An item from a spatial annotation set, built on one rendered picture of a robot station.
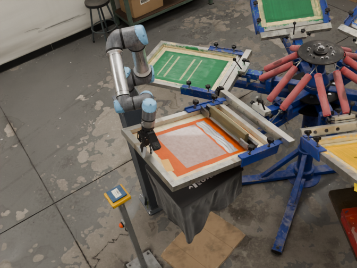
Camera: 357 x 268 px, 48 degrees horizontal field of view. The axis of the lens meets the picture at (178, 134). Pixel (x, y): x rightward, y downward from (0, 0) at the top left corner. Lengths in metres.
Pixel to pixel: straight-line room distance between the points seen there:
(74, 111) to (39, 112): 0.43
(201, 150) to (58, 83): 3.26
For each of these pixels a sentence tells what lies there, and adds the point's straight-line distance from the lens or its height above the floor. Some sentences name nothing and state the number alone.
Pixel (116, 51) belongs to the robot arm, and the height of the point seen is 1.74.
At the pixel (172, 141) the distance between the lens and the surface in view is 2.50.
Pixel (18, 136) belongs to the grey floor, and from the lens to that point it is 4.85.
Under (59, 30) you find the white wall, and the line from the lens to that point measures 6.07.
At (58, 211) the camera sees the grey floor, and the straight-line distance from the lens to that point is 3.92.
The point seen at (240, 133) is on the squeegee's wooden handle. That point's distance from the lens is 2.51.
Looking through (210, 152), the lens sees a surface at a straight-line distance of 2.45.
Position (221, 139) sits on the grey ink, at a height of 1.10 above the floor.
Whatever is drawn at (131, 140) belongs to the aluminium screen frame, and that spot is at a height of 1.27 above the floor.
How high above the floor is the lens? 2.94
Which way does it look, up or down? 44 degrees down
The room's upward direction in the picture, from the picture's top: 10 degrees counter-clockwise
